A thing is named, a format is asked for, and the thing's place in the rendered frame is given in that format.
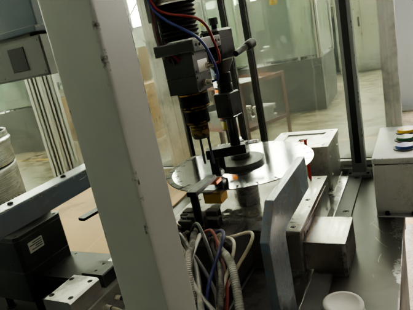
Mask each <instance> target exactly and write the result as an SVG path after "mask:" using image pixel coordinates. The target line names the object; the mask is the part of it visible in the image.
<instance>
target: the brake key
mask: <svg viewBox="0 0 413 310"><path fill-rule="evenodd" d="M395 147H396V149H411V148H413V143H411V142H402V143H397V144H396V145H395Z"/></svg>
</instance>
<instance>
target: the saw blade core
mask: <svg viewBox="0 0 413 310"><path fill-rule="evenodd" d="M245 146H246V149H248V150H249V151H259V152H262V153H264V155H265V161H264V162H263V163H261V164H259V165H257V166H255V167H252V168H248V169H243V170H234V171H228V170H227V172H226V173H224V175H223V176H221V181H220V182H219V183H218V184H217V185H209V186H208V187H207V188H206V189H205V190H211V189H213V190H215V191H216V190H217V191H227V190H233V189H237V186H238V189H242V188H249V187H253V186H258V184H259V185H263V184H266V183H270V182H273V181H276V180H278V179H281V178H282V176H283V175H284V174H285V172H286V171H287V170H288V169H289V167H290V165H291V164H292V163H293V162H294V160H295V159H296V158H297V157H298V156H304V157H305V164H306V166H307V165H309V164H310V163H311V161H312V160H313V157H314V153H313V151H312V149H311V148H309V147H308V146H306V145H303V144H300V143H294V142H288V141H262V142H259V143H256V144H252V145H245ZM205 159H206V164H204V162H203V156H202V155H201V156H197V157H195V158H193V159H191V160H189V161H187V162H185V163H184V164H182V165H180V167H178V168H177V169H176V170H175V171H174V173H173V176H172V179H173V181H174V182H175V183H176V184H178V185H180V186H183V187H186V188H192V187H193V186H195V185H196V184H197V183H198V182H199V181H200V180H201V179H203V178H204V177H205V176H206V175H212V171H211V165H210V160H207V156H206V153H205ZM257 183H258V184H257ZM246 184H249V186H246Z"/></svg>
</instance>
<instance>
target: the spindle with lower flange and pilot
mask: <svg viewBox="0 0 413 310"><path fill-rule="evenodd" d="M234 195H235V201H236V204H237V205H238V206H240V207H250V206H253V205H256V204H258V203H260V201H261V197H260V192H259V186H253V187H249V188H242V189H238V186H237V189H234Z"/></svg>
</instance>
